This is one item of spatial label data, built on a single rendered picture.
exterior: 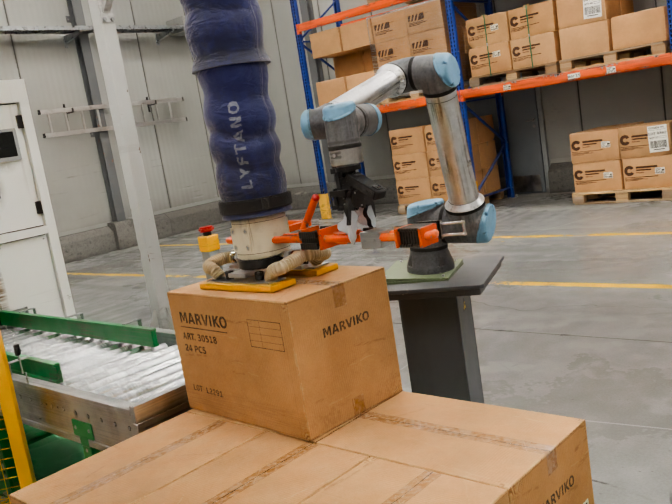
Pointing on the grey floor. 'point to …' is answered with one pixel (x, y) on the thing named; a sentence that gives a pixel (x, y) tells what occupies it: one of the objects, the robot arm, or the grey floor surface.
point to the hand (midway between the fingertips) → (364, 237)
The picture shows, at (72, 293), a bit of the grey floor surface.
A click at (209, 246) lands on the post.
